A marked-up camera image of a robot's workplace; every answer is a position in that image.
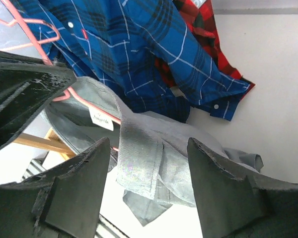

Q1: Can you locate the red plaid shirt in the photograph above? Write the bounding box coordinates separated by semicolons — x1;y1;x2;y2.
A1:
144;0;254;106

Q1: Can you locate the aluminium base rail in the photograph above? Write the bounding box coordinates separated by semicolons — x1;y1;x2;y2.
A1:
24;159;127;238

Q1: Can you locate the pink wire hanger grey shirt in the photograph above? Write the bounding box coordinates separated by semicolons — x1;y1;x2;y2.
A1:
45;85;126;154

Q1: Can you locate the wooden clothes rack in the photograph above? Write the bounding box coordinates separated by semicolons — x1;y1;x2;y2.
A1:
13;128;75;161

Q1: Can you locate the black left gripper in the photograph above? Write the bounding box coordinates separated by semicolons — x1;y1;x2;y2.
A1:
0;51;76;150

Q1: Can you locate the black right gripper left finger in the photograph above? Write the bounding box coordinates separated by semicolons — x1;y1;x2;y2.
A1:
0;138;111;238

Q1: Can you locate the blue plaid shirt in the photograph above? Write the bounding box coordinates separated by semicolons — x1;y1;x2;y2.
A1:
13;0;239;122

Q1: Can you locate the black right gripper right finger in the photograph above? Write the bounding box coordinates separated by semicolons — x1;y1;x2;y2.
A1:
187;138;298;238

